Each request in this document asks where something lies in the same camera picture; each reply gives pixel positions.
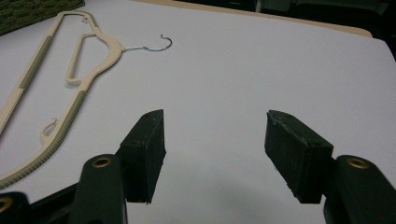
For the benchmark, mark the beige plastic clothes hanger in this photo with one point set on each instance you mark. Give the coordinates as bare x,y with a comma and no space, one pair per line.
109,46

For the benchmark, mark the dark green knitted garment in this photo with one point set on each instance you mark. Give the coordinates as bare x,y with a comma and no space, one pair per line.
28,11

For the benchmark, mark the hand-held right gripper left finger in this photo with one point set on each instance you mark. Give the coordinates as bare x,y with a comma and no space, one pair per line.
143,155

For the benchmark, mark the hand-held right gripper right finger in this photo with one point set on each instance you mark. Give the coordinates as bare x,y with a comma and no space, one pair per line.
299,155

